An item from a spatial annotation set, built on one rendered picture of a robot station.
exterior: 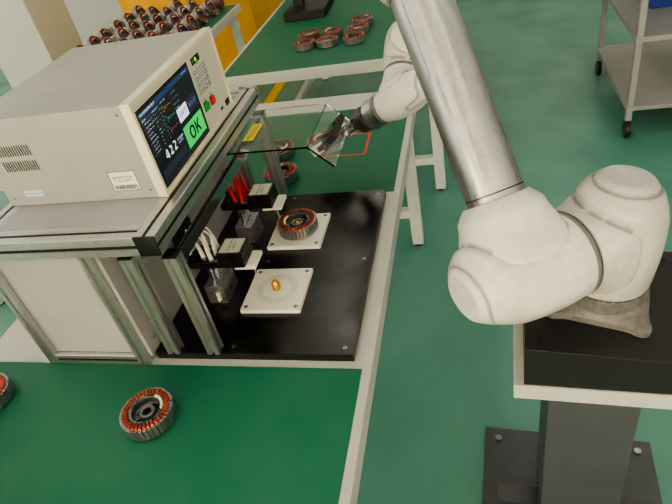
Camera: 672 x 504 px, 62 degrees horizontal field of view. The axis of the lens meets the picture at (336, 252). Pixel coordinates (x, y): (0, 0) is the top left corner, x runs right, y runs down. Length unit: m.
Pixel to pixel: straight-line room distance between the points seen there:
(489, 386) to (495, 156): 1.28
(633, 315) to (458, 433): 0.98
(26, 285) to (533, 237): 1.04
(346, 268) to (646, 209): 0.71
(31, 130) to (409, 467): 1.43
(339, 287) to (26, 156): 0.73
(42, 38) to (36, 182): 3.87
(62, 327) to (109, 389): 0.18
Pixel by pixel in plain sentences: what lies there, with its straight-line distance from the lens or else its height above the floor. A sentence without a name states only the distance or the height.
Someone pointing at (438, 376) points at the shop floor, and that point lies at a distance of 2.14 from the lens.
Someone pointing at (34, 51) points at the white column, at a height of 0.64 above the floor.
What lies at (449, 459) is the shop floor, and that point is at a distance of 1.95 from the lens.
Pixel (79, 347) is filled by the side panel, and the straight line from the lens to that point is 1.49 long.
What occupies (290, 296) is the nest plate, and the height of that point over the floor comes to 0.78.
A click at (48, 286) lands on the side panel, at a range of 1.37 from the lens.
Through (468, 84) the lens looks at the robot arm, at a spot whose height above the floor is 1.29.
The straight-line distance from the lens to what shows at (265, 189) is 1.52.
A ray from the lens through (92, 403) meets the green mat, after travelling 1.40.
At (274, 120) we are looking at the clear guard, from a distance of 1.54.
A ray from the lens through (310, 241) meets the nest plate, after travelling 1.52.
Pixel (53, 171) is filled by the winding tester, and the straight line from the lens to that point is 1.32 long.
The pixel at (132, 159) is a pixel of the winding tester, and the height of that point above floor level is 1.21.
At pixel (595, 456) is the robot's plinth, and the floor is 0.42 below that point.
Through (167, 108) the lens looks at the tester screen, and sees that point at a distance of 1.25.
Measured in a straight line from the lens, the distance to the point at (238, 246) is 1.34.
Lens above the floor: 1.67
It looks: 37 degrees down
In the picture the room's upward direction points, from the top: 13 degrees counter-clockwise
